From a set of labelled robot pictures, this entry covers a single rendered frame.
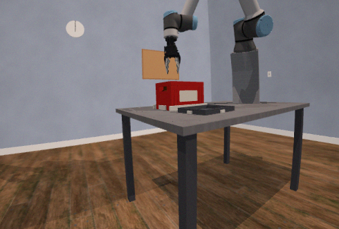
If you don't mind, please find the red crate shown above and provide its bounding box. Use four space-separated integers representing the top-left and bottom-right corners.
156 81 204 111

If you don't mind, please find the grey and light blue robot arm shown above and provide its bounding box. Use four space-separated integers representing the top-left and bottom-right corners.
163 0 273 53

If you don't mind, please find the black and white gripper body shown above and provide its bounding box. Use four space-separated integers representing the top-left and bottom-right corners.
164 36 178 58

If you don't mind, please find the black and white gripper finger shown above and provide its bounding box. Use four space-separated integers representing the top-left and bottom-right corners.
164 54 170 74
175 53 181 73

